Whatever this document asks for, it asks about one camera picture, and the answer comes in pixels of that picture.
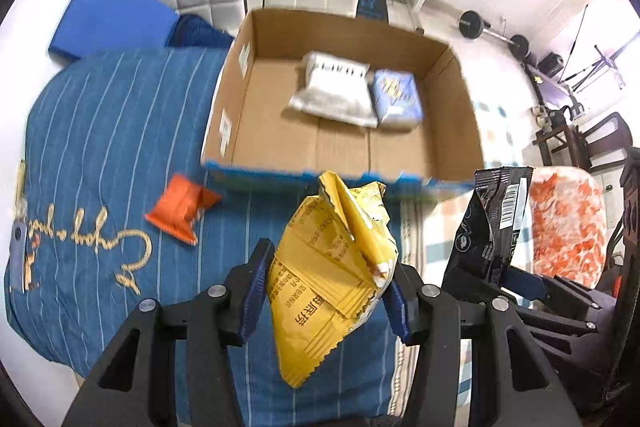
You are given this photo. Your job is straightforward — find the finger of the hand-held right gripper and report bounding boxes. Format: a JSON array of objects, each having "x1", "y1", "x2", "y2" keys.
[
  {"x1": 510, "y1": 304, "x2": 601, "y2": 360},
  {"x1": 504, "y1": 269, "x2": 617, "y2": 315}
]

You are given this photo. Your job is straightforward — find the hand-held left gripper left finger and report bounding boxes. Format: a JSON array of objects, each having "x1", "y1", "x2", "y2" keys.
[{"x1": 61, "y1": 237, "x2": 276, "y2": 427}]

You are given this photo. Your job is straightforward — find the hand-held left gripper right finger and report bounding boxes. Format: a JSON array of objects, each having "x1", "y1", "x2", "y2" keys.
[{"x1": 382, "y1": 264, "x2": 583, "y2": 427}]

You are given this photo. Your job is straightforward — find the black snack packet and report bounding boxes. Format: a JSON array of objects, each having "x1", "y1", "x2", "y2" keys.
[{"x1": 441, "y1": 167, "x2": 534, "y2": 303}]

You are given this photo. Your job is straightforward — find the yellow snack packet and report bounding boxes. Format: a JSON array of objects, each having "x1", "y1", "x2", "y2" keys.
[{"x1": 266, "y1": 171, "x2": 399, "y2": 389}]

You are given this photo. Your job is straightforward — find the cardboard box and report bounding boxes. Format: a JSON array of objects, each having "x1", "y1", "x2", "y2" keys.
[{"x1": 201, "y1": 8, "x2": 485, "y2": 202}]

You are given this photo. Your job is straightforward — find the orange white patterned snack bag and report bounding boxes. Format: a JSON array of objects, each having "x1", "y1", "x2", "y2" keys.
[{"x1": 524, "y1": 165, "x2": 609, "y2": 297}]

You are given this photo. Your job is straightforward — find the orange snack packet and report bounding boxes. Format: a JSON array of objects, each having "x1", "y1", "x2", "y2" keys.
[{"x1": 144, "y1": 174, "x2": 222, "y2": 248}]

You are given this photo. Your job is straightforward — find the dark wooden chair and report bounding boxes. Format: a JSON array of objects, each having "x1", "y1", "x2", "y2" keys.
[{"x1": 532, "y1": 106, "x2": 632, "y2": 172}]

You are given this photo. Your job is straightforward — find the blue striped blanket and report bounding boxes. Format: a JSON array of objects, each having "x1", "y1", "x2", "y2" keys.
[{"x1": 4, "y1": 48, "x2": 403, "y2": 427}]

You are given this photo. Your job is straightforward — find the blue white snack packet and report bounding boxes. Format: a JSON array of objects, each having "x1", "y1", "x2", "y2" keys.
[{"x1": 370, "y1": 69, "x2": 425, "y2": 128}]

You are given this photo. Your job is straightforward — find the silver white snack packet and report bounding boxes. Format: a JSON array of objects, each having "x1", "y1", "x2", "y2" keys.
[{"x1": 287, "y1": 51, "x2": 379, "y2": 128}]

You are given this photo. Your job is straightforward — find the black exercise machine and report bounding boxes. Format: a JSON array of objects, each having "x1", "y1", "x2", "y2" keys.
[{"x1": 522, "y1": 4, "x2": 628, "y2": 108}]

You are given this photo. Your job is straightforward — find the small blue grey device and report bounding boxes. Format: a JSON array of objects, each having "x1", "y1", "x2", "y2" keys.
[{"x1": 10, "y1": 221, "x2": 28, "y2": 293}]

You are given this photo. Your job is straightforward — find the small barbell with black plates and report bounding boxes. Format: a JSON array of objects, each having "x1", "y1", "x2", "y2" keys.
[{"x1": 458, "y1": 10, "x2": 531, "y2": 58}]

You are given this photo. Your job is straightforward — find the blue foam pad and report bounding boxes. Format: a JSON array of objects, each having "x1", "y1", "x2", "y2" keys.
[{"x1": 48, "y1": 0, "x2": 180, "y2": 62}]

